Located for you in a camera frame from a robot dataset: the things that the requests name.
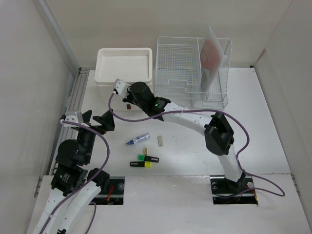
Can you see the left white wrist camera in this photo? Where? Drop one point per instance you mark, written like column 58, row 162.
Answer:
column 73, row 116

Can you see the white wire mesh organizer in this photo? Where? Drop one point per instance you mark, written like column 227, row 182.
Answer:
column 178, row 73

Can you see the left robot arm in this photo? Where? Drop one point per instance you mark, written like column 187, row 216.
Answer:
column 73, row 188

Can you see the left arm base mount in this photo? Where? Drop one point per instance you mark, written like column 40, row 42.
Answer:
column 114, row 194

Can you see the booklet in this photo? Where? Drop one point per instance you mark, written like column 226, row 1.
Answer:
column 211, row 59

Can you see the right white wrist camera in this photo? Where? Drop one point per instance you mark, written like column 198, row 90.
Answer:
column 121, row 88

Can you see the aluminium rail frame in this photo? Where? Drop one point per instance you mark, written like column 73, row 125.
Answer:
column 73, row 106

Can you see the green highlighter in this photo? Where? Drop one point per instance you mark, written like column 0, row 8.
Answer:
column 148, row 158

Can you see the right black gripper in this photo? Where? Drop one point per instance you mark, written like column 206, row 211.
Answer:
column 128, row 98

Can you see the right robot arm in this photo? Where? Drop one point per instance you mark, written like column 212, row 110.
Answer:
column 218, row 134

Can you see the clear glue bottle blue cap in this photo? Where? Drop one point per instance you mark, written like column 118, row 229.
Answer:
column 139, row 139

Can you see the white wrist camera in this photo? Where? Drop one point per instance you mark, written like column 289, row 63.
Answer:
column 73, row 116
column 121, row 88

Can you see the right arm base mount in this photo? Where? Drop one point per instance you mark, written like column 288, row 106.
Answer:
column 226, row 192

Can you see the white drawer organizer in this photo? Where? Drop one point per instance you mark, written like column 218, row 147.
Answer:
column 127, row 64

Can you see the yellow highlighter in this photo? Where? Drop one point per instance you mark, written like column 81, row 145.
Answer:
column 143, row 164

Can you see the grey eraser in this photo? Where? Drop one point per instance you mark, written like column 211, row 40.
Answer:
column 160, row 141

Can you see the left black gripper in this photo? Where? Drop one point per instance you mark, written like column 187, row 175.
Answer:
column 107, row 123

